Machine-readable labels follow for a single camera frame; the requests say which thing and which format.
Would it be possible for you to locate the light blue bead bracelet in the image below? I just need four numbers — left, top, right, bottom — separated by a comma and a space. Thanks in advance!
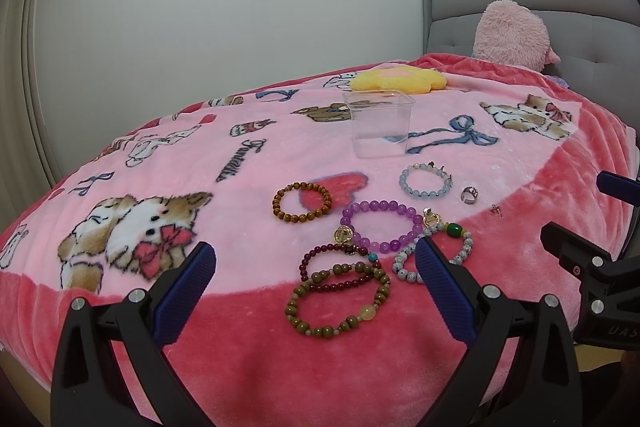
398, 160, 454, 200

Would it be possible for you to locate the grey speckled bead bracelet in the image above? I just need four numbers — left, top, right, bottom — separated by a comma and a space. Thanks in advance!
390, 221, 475, 285

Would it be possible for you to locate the olive wooden bead bracelet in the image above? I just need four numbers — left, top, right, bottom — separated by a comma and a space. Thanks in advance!
284, 260, 392, 341

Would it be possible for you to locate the purple bead bracelet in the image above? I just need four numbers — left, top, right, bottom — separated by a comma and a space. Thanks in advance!
338, 198, 432, 255

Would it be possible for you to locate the dark red bead bracelet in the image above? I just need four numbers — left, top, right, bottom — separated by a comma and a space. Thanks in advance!
298, 241, 384, 294

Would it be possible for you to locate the clear plastic container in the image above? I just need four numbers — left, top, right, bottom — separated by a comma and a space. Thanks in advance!
344, 90, 416, 158

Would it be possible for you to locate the tiger eye bead bracelet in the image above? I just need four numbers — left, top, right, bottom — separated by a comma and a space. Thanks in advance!
271, 181, 333, 225

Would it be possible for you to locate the grey upholstered headboard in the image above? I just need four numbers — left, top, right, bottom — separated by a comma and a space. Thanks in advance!
422, 0, 640, 180

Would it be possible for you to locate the pink fluffy plush toy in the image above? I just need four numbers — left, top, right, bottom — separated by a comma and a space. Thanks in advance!
472, 0, 561, 72

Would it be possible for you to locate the beige curtain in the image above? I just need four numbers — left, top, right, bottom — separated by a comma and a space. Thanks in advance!
1, 0, 62, 213

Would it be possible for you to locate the yellow flower plush cushion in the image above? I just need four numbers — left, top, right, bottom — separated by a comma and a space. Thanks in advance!
350, 66, 447, 94

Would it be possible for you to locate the pink cartoon fleece blanket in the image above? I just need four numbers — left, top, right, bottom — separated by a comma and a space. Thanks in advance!
1, 72, 632, 426

